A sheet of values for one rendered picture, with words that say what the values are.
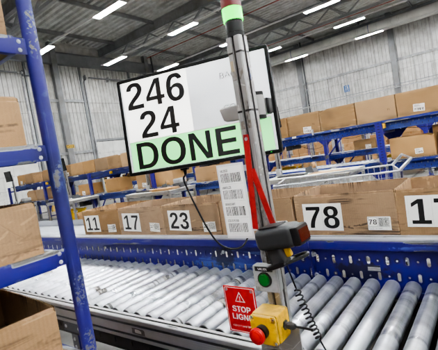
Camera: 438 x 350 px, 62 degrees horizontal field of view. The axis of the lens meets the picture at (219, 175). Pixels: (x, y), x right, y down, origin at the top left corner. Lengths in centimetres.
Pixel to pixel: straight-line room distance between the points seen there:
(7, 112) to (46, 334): 41
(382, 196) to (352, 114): 477
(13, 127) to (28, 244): 22
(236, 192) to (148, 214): 123
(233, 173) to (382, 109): 519
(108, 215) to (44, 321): 168
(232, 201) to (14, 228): 50
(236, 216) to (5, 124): 56
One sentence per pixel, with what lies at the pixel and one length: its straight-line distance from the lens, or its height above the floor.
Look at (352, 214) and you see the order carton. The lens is 148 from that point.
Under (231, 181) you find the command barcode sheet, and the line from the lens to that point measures 95.
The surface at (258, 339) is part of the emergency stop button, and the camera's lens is 92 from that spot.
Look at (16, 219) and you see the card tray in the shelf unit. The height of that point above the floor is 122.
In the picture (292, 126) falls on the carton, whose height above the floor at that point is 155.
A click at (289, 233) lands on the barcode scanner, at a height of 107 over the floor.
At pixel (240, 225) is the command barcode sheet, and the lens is 96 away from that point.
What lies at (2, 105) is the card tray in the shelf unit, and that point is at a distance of 78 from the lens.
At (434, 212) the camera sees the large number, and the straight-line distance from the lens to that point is 141.
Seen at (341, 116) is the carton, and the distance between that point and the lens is 621.
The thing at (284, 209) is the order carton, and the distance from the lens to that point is 158.
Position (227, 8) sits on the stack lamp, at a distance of 97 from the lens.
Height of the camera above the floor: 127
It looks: 3 degrees down
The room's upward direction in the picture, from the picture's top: 10 degrees counter-clockwise
